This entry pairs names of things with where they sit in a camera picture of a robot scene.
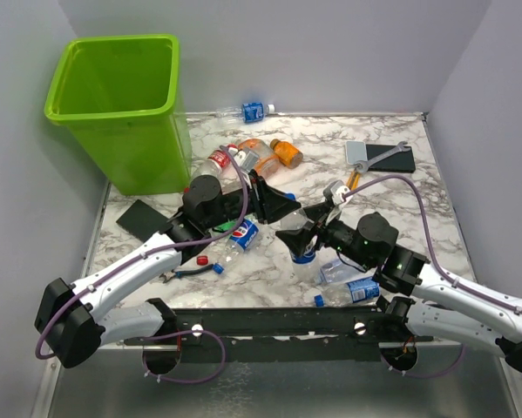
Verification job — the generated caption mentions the black foam block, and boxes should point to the black foam block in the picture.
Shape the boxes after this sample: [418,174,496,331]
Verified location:
[116,199,167,242]
[366,145,416,173]

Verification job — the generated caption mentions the clear crushed water bottle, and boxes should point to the clear crushed water bottle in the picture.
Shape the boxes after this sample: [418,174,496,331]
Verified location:
[315,259,358,285]

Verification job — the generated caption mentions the blue label bottle by wall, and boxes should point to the blue label bottle by wall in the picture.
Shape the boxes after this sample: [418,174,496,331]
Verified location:
[215,102,275,125]

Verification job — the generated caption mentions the crushed orange label bottle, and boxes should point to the crushed orange label bottle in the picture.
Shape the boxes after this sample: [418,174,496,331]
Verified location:
[237,138,281,179]

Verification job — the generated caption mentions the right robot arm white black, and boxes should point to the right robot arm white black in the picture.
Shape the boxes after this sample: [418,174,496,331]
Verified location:
[276,205,522,373]

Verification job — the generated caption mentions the red label clear bottle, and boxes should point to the red label clear bottle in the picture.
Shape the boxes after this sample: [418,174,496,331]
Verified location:
[190,149,231,183]

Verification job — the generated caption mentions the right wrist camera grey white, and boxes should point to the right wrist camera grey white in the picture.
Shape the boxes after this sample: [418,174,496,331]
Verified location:
[322,180,352,209]

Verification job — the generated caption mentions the red bottle cap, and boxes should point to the red bottle cap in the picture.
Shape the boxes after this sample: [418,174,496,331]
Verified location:
[196,255,209,266]

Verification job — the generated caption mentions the green plastic bin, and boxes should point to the green plastic bin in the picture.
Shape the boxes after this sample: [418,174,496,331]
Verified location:
[44,34,192,195]

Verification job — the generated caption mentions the blue label water bottle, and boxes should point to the blue label water bottle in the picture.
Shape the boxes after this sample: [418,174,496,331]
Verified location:
[277,209,319,285]

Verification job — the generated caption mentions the black foam block right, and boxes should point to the black foam block right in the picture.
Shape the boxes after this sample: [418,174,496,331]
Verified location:
[366,145,416,173]

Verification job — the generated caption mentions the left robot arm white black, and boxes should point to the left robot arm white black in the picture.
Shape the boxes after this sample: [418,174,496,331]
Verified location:
[35,172,301,368]

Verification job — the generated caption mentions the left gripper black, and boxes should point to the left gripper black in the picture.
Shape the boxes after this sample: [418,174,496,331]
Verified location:
[204,169,301,230]

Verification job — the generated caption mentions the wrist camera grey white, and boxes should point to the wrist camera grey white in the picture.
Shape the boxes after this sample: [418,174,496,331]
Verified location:
[322,180,352,209]
[228,144,260,173]

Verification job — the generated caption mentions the silver wrench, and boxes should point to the silver wrench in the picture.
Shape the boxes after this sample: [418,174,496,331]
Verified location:
[354,141,411,173]

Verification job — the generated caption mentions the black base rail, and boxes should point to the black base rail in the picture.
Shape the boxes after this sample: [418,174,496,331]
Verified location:
[124,306,411,363]

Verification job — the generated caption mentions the orange juice bottle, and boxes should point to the orange juice bottle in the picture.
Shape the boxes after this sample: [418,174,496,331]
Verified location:
[270,138,303,169]

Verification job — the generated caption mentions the blue handled pliers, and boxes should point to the blue handled pliers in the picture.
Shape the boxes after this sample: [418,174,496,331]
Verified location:
[160,264,214,284]

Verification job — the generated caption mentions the yellow black utility knife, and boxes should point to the yellow black utility knife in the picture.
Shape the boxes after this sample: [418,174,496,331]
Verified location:
[346,171,361,190]

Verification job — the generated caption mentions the blue bottle cap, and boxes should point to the blue bottle cap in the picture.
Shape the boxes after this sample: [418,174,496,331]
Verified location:
[213,263,225,274]

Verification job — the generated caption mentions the black foam block left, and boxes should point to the black foam block left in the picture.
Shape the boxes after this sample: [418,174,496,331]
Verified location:
[116,199,167,242]

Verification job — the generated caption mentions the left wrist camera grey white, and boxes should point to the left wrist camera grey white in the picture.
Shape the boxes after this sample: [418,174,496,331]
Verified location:
[228,144,260,173]

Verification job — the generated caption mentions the green plastic bottle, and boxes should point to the green plastic bottle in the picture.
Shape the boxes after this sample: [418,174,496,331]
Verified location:
[213,221,235,233]

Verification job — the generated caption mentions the pepsi bottle centre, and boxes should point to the pepsi bottle centre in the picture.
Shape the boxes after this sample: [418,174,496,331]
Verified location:
[216,219,260,271]

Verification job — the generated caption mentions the grey rectangular plate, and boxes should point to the grey rectangular plate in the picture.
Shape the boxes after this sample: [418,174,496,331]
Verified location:
[345,140,367,165]

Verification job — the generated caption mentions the blue label bottle front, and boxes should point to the blue label bottle front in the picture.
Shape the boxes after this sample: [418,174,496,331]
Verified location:
[314,277,381,307]

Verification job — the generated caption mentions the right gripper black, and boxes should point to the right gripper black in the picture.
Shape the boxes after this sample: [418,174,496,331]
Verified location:
[276,199,374,268]

